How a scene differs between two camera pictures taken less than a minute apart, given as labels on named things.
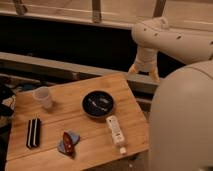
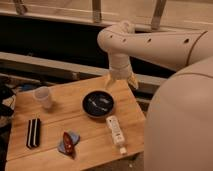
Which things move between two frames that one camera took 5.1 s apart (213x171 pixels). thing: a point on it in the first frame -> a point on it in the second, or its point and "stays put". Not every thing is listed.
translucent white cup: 42,95 stays put
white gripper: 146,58 -> 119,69
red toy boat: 68,143 stays put
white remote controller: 117,134 stays put
